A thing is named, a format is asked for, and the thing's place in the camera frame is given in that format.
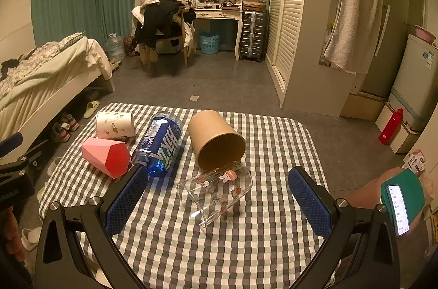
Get brown paper cup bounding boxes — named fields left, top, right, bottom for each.
left=188, top=110, right=246, bottom=172

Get pink faceted cup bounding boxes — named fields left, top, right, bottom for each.
left=81, top=137, right=131, bottom=178

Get white floral paper cup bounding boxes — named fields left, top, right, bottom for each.
left=96, top=111, right=135, bottom=140

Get brown plastic stool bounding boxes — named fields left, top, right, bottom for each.
left=345, top=167, right=404, bottom=209

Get sneaker under bed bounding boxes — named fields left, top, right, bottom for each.
left=50, top=122, right=71, bottom=143

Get phone in green holder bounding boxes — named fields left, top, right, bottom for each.
left=380, top=169, right=425, bottom=236

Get bed with light bedding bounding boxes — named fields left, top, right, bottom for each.
left=0, top=32, right=117, bottom=165

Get checkered tablecloth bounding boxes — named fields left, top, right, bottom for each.
left=38, top=101, right=335, bottom=289

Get green slipper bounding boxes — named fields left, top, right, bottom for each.
left=83, top=100, right=100, bottom=119

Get red water bottle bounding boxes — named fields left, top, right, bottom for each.
left=379, top=108, right=403, bottom=145

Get blue plastic drink bottle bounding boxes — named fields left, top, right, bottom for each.
left=131, top=111, right=182, bottom=177

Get large clear water jug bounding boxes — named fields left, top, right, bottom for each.
left=105, top=33, right=125, bottom=62

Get clear glass with stickers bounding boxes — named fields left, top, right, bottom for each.
left=177, top=161, right=253, bottom=230

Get white small fridge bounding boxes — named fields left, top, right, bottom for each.
left=388, top=35, right=437, bottom=132

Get hanging white towel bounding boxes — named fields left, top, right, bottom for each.
left=324, top=0, right=383, bottom=74

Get wooden chair with clothes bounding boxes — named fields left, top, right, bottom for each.
left=128, top=0, right=196, bottom=67

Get black suitcase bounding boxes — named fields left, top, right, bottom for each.
left=239, top=10, right=267, bottom=62

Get blue laundry basket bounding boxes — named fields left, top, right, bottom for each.
left=199, top=32, right=220, bottom=55

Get white desk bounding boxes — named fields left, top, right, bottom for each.
left=189, top=4, right=244, bottom=61

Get white louvered wardrobe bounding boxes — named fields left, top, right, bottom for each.
left=266, top=0, right=354, bottom=116

